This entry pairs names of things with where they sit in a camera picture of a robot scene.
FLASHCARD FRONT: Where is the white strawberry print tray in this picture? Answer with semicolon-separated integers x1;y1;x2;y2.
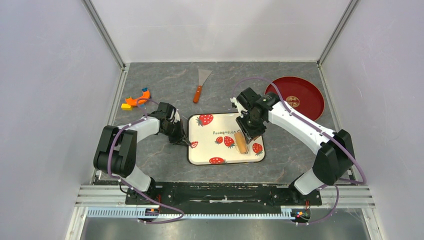
187;112;266;166

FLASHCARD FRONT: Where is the yellow toy block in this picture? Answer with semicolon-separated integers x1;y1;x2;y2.
120;103;133;111

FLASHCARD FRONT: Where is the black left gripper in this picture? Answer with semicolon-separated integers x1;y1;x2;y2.
160;119;190;147

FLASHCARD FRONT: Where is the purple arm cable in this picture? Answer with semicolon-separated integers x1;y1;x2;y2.
231;77;368;227
106;97;185;226

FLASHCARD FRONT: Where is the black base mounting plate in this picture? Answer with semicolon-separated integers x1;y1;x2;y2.
125;181;323;215

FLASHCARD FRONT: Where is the metal scraper with wooden handle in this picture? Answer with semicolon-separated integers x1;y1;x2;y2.
192;69;212;104

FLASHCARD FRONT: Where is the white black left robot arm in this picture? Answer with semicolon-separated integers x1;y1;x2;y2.
93;102;191;204

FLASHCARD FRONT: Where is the dark red round plate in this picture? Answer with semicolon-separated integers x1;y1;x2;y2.
273;76;325;121

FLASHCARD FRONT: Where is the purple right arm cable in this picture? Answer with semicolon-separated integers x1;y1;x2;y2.
231;77;368;227

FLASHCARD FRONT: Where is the light blue slotted cable duct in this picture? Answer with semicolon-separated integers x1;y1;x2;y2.
86;207;295;220

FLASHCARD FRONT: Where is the wooden dough roller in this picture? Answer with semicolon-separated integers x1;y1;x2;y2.
234;131;249;154

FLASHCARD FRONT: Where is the orange curved toy block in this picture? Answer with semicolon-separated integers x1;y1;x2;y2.
125;89;151;107

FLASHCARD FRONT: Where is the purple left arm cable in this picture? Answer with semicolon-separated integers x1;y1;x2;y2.
106;97;185;226

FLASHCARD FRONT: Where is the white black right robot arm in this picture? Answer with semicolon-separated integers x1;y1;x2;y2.
230;87;354;204

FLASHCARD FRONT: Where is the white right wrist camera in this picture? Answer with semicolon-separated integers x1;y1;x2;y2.
230;97;238;109

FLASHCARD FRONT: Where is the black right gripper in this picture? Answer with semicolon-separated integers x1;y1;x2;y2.
237;111;267;144

